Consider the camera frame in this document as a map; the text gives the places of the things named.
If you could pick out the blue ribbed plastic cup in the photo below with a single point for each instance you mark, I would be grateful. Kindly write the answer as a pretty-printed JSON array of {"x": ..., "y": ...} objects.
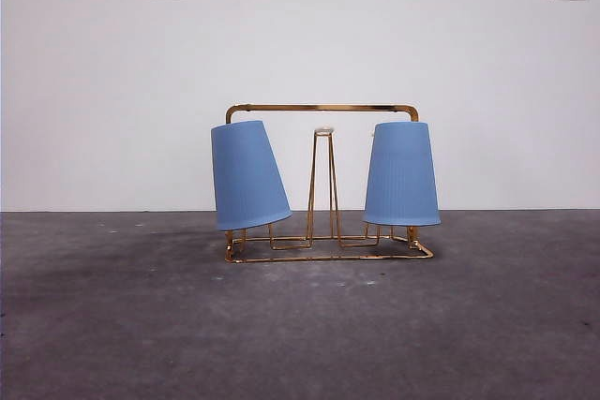
[
  {"x": 402, "y": 175},
  {"x": 248, "y": 175}
]

